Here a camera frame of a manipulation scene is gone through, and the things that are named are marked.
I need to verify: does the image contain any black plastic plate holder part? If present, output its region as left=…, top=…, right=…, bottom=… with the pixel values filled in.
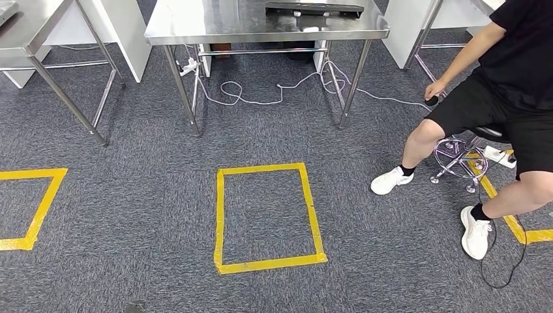
left=264, top=1, right=365, bottom=19

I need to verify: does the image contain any stainless steel workbench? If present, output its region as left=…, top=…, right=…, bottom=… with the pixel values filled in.
left=144, top=0, right=391, bottom=137

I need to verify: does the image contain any yellow floor tape square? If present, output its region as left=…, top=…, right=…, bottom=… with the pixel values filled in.
left=213, top=162, right=328, bottom=276

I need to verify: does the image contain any person's white shoe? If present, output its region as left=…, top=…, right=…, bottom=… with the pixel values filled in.
left=460, top=205, right=494, bottom=261
left=370, top=166, right=414, bottom=196

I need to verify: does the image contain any white power strip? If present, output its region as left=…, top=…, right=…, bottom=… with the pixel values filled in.
left=177, top=58, right=200, bottom=78
left=483, top=145, right=517, bottom=170

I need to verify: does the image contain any person's hand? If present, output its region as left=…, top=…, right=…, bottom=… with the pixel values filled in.
left=425, top=79, right=448, bottom=102

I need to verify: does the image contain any white cabinet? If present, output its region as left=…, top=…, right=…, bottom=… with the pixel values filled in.
left=0, top=0, right=152, bottom=89
left=382, top=0, right=494, bottom=70

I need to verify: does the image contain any black stool chrome base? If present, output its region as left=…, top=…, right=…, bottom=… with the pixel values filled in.
left=430, top=125, right=513, bottom=194

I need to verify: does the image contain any stainless steel table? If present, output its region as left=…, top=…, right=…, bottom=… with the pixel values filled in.
left=0, top=0, right=126, bottom=147
left=404, top=0, right=506, bottom=98

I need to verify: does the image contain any person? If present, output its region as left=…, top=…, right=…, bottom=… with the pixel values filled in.
left=370, top=0, right=553, bottom=261

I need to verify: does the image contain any white floor cable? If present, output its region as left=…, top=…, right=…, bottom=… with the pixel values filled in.
left=185, top=60, right=433, bottom=112

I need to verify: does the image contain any black floor cable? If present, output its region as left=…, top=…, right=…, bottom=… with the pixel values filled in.
left=477, top=151, right=529, bottom=290

